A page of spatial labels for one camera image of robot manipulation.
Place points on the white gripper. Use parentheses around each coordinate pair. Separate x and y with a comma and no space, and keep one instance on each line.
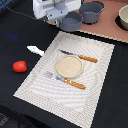
(54,9)

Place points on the grey saucepan with handle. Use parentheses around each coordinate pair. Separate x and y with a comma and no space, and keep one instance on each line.
(71,22)

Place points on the white toy fish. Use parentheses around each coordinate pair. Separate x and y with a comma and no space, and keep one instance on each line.
(35,50)

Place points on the red toy sausage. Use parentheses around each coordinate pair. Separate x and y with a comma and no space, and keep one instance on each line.
(19,66)

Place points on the pink stove board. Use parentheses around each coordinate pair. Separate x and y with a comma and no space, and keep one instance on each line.
(106,26)

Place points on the large grey pot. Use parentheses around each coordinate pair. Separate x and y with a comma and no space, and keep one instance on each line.
(91,11)

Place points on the round beige plate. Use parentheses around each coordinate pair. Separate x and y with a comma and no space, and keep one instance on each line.
(69,66)

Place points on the beige bowl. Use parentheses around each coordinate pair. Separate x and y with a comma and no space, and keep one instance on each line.
(123,14)

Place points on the white woven placemat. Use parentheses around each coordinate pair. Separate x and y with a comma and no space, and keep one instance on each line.
(64,100)

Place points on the knife with wooden handle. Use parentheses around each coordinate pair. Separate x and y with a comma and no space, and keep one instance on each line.
(80,56)

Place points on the fork with wooden handle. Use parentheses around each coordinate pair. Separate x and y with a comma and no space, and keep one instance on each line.
(67,81)

